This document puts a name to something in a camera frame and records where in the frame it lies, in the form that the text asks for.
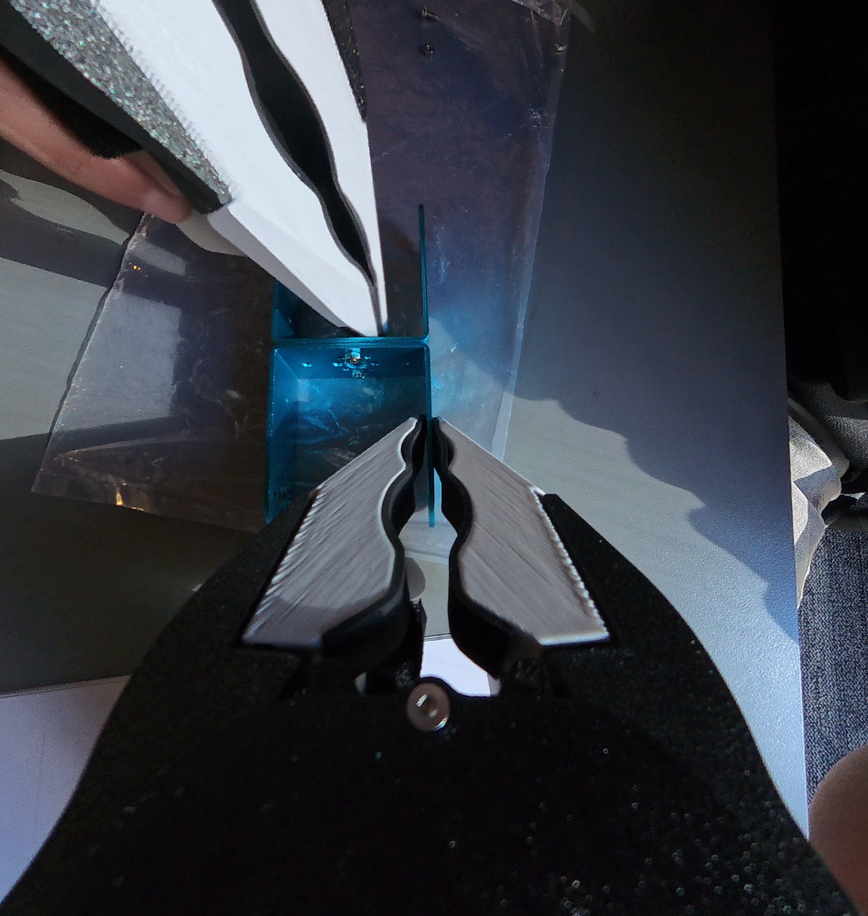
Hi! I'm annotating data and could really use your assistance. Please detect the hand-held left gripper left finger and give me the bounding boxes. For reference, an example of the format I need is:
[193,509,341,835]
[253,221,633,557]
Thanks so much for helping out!
[241,416,428,656]

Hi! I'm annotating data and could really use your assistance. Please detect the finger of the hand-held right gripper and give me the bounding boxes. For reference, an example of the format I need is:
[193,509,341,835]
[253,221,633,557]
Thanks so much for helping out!
[98,0,382,334]
[253,0,392,327]

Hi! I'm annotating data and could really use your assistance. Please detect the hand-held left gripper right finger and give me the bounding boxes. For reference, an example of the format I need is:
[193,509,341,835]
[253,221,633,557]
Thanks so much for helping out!
[432,418,611,674]

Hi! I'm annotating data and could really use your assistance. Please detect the blue metal bracket assembly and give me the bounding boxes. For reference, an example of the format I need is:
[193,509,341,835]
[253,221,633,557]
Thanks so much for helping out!
[263,205,444,528]

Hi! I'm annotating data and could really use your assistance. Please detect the small clear plastic bag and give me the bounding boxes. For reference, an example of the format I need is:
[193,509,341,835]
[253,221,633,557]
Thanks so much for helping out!
[31,212,280,533]

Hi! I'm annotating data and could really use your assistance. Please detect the person's right hand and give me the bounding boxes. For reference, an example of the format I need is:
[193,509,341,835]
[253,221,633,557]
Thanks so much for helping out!
[0,36,195,226]

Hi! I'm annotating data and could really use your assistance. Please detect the large clear plastic bag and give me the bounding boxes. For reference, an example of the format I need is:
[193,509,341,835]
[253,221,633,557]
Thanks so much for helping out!
[341,0,575,459]

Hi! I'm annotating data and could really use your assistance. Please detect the white instruction sheet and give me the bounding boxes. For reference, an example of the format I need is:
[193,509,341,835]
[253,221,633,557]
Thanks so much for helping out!
[0,673,134,916]

